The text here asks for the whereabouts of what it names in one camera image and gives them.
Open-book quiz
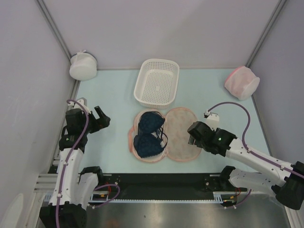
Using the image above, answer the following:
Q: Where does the pink round mesh laundry bag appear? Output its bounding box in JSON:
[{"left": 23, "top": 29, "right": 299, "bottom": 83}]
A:
[{"left": 224, "top": 66, "right": 260, "bottom": 101}]

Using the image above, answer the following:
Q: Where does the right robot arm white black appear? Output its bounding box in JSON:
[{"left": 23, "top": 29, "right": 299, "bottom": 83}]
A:
[{"left": 187, "top": 121, "right": 304, "bottom": 210}]

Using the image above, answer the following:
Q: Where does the white round mesh laundry bag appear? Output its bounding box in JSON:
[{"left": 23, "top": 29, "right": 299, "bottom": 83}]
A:
[{"left": 69, "top": 50, "right": 97, "bottom": 81}]

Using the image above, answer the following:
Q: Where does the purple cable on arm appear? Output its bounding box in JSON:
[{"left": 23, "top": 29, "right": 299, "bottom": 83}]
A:
[
  {"left": 56, "top": 99, "right": 121, "bottom": 228},
  {"left": 204, "top": 101, "right": 304, "bottom": 209}
]

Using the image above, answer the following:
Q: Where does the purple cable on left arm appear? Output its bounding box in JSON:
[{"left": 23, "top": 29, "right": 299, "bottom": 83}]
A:
[{"left": 56, "top": 99, "right": 121, "bottom": 228}]

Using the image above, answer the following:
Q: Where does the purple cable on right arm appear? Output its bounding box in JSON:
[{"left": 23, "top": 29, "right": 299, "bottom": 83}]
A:
[{"left": 204, "top": 101, "right": 304, "bottom": 209}]

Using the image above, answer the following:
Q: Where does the aluminium front frame rail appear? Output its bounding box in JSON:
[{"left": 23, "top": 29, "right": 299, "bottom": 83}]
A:
[{"left": 34, "top": 174, "right": 58, "bottom": 192}]

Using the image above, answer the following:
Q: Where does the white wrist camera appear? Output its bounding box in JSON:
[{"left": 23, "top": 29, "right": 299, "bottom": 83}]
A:
[
  {"left": 204, "top": 112, "right": 219, "bottom": 131},
  {"left": 74, "top": 97, "right": 92, "bottom": 114}
]

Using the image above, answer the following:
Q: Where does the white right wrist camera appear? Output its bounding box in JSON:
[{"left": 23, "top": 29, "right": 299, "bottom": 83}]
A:
[{"left": 204, "top": 112, "right": 219, "bottom": 131}]

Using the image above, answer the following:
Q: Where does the white slotted cable duct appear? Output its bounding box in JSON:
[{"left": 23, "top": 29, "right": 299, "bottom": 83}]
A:
[{"left": 88, "top": 190, "right": 235, "bottom": 205}]

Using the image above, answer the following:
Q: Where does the dark blue lace bra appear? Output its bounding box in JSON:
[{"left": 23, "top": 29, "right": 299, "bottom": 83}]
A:
[{"left": 133, "top": 111, "right": 168, "bottom": 159}]

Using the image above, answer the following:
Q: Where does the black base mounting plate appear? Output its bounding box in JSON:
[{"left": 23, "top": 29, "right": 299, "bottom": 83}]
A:
[{"left": 95, "top": 172, "right": 247, "bottom": 192}]

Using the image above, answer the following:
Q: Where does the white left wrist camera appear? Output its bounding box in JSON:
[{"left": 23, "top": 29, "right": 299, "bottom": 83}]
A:
[{"left": 74, "top": 97, "right": 92, "bottom": 114}]

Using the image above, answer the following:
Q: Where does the floral mesh laundry bag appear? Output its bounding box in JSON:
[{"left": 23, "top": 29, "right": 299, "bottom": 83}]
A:
[{"left": 128, "top": 107, "right": 201, "bottom": 163}]

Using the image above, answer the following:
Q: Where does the white perforated plastic basket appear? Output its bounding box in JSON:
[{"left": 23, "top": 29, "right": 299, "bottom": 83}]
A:
[{"left": 133, "top": 58, "right": 180, "bottom": 109}]

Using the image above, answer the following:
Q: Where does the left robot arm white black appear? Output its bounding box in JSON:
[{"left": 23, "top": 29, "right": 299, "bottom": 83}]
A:
[{"left": 39, "top": 104, "right": 111, "bottom": 228}]

